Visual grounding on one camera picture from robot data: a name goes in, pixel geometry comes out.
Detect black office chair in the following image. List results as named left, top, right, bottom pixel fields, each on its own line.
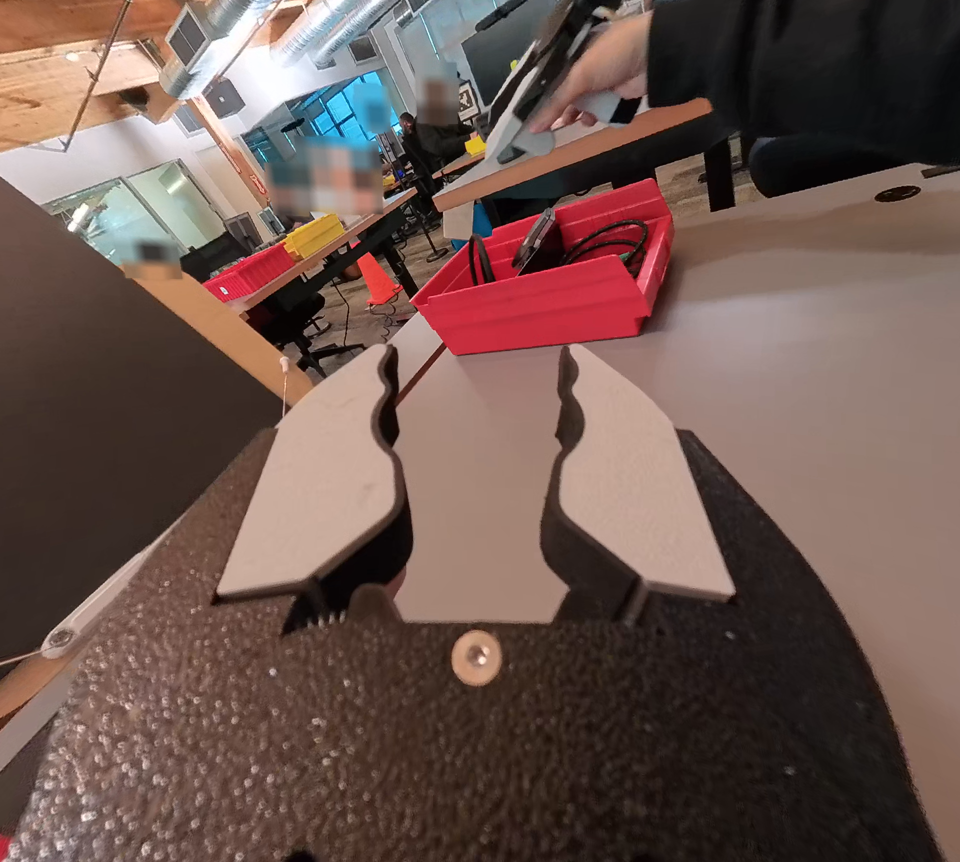
left=258, top=271, right=369, bottom=380

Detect person's right forearm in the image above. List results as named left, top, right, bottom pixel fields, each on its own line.
left=645, top=0, right=960, bottom=166

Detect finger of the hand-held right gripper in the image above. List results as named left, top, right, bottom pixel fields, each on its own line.
left=489, top=125, right=558, bottom=167
left=487, top=43, right=554, bottom=137

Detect black ceiling speaker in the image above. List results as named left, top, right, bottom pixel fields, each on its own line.
left=202, top=78, right=246, bottom=121

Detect braided cable with green plugs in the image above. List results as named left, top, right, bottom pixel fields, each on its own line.
left=561, top=219, right=652, bottom=280

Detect grey desk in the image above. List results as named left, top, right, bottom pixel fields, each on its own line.
left=0, top=160, right=960, bottom=862

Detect grey office table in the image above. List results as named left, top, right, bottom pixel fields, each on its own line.
left=225, top=189, right=423, bottom=332
left=433, top=98, right=738, bottom=214

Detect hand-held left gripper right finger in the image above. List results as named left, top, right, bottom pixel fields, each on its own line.
left=540, top=343, right=738, bottom=616

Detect yellow plastic bin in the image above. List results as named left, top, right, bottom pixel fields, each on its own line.
left=283, top=213, right=345, bottom=260

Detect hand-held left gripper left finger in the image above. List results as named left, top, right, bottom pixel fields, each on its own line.
left=214, top=343, right=415, bottom=604

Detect red plastic bin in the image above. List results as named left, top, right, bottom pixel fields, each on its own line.
left=204, top=243, right=298, bottom=301
left=410, top=178, right=676, bottom=358

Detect person's right hand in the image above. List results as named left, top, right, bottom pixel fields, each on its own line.
left=527, top=13, right=654, bottom=132

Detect orange traffic cone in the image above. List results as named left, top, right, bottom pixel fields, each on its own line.
left=354, top=253, right=403, bottom=309

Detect large window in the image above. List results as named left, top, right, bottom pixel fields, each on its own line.
left=240, top=70, right=410, bottom=162

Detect dark blue office chair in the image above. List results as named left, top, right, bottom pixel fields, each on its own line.
left=750, top=134, right=925, bottom=200

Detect black wall monitor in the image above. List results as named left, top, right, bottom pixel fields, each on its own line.
left=461, top=0, right=560, bottom=111

